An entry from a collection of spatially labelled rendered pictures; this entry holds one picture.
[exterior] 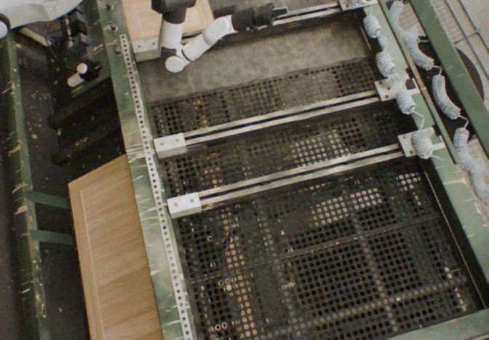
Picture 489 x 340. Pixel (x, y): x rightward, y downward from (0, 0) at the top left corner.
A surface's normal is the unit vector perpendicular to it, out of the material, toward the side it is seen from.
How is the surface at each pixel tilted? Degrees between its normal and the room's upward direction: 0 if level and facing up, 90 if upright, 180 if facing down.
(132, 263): 90
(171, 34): 90
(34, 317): 90
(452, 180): 59
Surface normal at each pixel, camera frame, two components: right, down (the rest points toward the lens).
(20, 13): 0.27, 0.88
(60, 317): 0.85, -0.40
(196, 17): 0.04, -0.41
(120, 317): -0.45, -0.24
